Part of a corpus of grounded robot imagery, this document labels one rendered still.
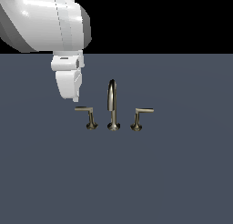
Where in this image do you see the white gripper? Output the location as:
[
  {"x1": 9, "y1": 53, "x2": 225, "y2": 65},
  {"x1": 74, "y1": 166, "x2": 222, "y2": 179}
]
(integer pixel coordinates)
[{"x1": 50, "y1": 50, "x2": 86, "y2": 103}]

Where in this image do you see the brushed metal faucet spout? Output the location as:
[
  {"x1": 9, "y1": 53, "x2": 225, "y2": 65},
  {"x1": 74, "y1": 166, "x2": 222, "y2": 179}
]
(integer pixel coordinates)
[{"x1": 106, "y1": 78, "x2": 121, "y2": 132}]

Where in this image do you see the brushed metal lever handle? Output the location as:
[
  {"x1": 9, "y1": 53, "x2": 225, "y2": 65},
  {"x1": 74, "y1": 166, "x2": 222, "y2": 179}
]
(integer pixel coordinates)
[
  {"x1": 129, "y1": 107, "x2": 155, "y2": 132},
  {"x1": 74, "y1": 106, "x2": 99, "y2": 131}
]

